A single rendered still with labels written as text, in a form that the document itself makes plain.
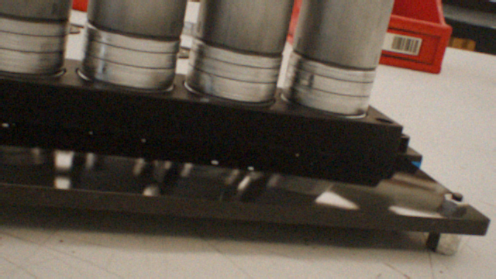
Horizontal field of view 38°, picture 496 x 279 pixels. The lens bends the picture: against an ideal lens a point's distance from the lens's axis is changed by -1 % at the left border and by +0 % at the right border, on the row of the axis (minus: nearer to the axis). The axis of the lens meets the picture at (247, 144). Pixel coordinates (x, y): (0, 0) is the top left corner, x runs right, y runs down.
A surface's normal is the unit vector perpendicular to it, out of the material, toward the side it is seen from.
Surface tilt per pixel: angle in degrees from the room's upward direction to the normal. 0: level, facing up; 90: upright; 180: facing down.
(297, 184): 0
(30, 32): 90
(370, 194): 0
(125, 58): 90
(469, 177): 0
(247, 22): 90
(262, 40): 90
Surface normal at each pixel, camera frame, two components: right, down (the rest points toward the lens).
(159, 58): 0.69, 0.33
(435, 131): 0.20, -0.94
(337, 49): -0.10, 0.26
